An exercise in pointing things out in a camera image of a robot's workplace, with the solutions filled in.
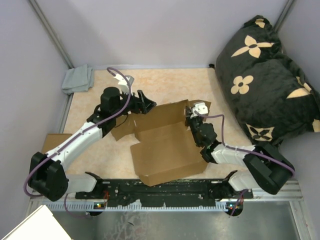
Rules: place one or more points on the aluminium frame rail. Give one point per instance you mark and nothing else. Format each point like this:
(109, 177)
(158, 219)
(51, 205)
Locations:
(289, 192)

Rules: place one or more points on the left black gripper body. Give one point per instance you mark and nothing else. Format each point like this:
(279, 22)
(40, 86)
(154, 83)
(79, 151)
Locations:
(132, 106)

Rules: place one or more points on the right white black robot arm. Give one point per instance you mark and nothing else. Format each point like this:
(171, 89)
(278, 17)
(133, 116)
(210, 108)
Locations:
(266, 167)

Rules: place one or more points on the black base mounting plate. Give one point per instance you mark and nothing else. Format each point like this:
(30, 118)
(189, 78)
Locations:
(177, 193)

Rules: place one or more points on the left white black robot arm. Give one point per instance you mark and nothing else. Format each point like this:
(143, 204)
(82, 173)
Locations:
(47, 172)

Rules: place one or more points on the small folded cardboard box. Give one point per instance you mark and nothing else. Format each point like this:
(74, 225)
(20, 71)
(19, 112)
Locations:
(53, 140)

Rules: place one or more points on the brown cardboard box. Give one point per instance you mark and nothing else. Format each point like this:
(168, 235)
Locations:
(166, 150)

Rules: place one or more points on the black floral pillow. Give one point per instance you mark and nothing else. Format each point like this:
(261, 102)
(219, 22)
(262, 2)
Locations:
(268, 93)

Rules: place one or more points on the grey folded cloth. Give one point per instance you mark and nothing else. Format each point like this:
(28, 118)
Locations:
(79, 79)

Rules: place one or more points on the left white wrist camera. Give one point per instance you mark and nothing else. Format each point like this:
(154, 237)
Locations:
(124, 84)

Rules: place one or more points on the white board corner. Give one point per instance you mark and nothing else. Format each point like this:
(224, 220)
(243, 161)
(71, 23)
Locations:
(39, 225)

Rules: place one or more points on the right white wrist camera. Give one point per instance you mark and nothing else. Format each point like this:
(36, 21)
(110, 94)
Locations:
(199, 109)

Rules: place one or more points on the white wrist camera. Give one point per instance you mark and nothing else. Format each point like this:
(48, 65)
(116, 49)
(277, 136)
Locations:
(124, 84)
(199, 109)

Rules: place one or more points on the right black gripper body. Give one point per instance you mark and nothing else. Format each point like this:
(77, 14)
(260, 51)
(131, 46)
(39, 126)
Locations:
(194, 123)

